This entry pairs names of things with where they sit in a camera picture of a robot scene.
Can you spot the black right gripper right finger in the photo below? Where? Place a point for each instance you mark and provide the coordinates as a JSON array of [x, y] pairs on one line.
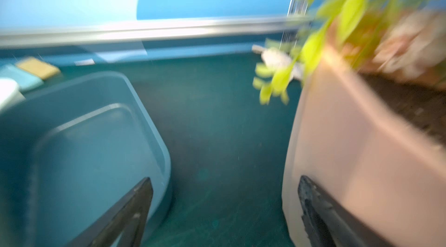
[[328, 224]]

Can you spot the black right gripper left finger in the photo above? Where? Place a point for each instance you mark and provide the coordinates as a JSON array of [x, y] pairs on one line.
[[124, 223]]

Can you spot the transparent blue storage box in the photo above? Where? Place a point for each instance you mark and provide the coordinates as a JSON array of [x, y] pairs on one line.
[[69, 152]]

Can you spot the white storage box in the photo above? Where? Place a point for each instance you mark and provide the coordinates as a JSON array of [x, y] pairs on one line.
[[10, 94]]

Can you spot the pink ribbed flower pot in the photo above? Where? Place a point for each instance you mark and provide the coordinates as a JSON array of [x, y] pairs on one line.
[[376, 146]]

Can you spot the artificial green white plant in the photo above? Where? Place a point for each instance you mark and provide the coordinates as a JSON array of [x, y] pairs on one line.
[[402, 39]]

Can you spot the aluminium frame rail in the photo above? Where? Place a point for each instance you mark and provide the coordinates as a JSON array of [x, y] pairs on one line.
[[57, 23]]

